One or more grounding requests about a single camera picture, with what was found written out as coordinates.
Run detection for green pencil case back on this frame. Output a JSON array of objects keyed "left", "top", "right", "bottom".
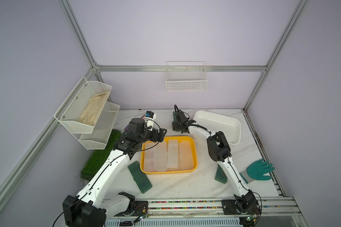
[{"left": 172, "top": 111, "right": 179, "bottom": 131}]

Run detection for yellow plastic tray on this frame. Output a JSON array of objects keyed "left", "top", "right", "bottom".
[{"left": 140, "top": 136, "right": 198, "bottom": 174}]

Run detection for clear pencil case pink pen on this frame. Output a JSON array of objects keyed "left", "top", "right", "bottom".
[{"left": 143, "top": 142, "right": 155, "bottom": 172}]

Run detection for white plastic storage box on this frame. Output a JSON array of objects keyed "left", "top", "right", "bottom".
[{"left": 193, "top": 110, "right": 241, "bottom": 145}]

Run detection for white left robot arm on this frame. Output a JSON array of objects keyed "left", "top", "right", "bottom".
[{"left": 62, "top": 118, "right": 167, "bottom": 227}]

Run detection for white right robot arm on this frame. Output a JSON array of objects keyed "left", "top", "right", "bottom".
[{"left": 172, "top": 105, "right": 262, "bottom": 218}]

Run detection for green artificial grass mat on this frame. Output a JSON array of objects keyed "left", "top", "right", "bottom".
[{"left": 80, "top": 130, "right": 121, "bottom": 181}]

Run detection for beige cloth in shelf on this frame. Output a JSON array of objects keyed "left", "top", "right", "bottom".
[{"left": 78, "top": 91, "right": 110, "bottom": 126}]

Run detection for white mesh two-tier shelf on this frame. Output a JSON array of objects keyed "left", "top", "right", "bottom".
[{"left": 54, "top": 77, "right": 120, "bottom": 150}]

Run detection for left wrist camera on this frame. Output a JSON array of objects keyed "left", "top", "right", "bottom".
[{"left": 144, "top": 111, "right": 156, "bottom": 131}]

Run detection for white wire wall basket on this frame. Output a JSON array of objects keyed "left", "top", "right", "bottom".
[{"left": 165, "top": 61, "right": 208, "bottom": 92}]

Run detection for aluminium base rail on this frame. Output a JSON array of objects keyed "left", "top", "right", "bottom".
[{"left": 105, "top": 197, "right": 308, "bottom": 227}]

